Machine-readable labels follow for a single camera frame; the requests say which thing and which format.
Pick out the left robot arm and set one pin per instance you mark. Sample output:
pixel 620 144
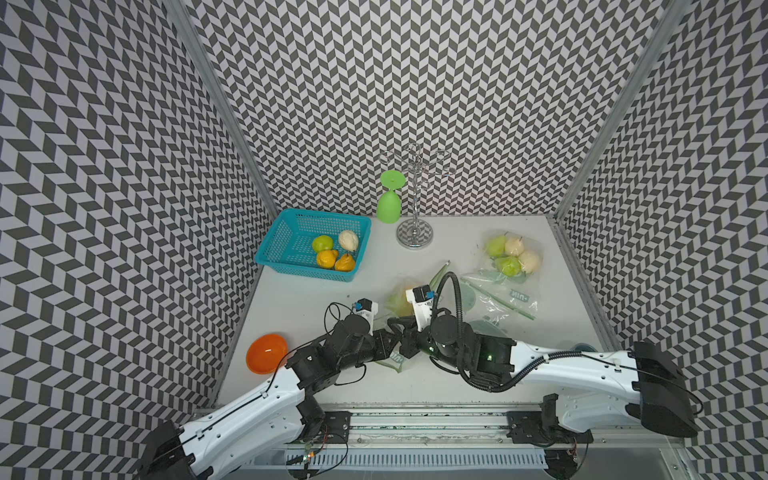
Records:
pixel 278 411

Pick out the orange bowl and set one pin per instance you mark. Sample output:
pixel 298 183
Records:
pixel 265 354

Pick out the cream pear bag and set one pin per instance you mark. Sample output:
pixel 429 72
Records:
pixel 514 246
pixel 530 262
pixel 349 240

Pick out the green pear bag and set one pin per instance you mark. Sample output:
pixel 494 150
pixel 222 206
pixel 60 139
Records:
pixel 322 243
pixel 509 266
pixel 496 246

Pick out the grey-blue cup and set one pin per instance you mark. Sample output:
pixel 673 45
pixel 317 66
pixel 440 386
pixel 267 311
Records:
pixel 582 347

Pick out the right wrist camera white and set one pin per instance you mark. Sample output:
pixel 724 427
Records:
pixel 421 299

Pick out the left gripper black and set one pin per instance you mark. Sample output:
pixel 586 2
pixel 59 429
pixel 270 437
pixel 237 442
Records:
pixel 383 348

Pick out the zip-top bag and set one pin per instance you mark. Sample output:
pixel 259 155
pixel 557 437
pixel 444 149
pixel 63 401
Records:
pixel 397 315
pixel 488 328
pixel 521 293

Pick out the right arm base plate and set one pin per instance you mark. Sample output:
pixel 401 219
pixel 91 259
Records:
pixel 542 430

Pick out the green plastic wine glass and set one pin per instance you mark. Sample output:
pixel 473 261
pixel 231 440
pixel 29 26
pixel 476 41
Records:
pixel 389 205

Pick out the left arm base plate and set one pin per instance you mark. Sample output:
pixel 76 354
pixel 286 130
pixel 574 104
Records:
pixel 332 428

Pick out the teal plastic basket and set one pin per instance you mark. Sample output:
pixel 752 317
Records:
pixel 287 247

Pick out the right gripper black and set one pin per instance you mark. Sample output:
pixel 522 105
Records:
pixel 408 343

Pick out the aluminium front rail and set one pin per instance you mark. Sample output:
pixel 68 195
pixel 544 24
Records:
pixel 422 426

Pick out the chrome glass holder stand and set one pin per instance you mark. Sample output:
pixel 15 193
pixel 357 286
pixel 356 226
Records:
pixel 419 165

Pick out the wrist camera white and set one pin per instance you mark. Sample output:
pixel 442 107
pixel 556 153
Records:
pixel 367 309
pixel 421 299

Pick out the yellow pear bag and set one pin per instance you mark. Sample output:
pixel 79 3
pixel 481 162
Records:
pixel 326 259
pixel 345 263

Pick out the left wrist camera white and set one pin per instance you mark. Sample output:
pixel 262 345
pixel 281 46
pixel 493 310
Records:
pixel 367 309

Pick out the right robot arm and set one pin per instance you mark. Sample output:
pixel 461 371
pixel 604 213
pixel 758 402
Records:
pixel 643 384

